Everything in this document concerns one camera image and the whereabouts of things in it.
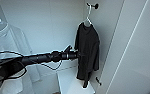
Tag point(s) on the white wardrobe body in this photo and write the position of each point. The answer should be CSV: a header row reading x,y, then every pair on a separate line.
x,y
51,26

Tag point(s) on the black wardrobe hook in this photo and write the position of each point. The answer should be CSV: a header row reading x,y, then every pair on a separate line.
x,y
93,5

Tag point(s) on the black garment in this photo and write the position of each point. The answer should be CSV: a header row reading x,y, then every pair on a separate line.
x,y
89,43

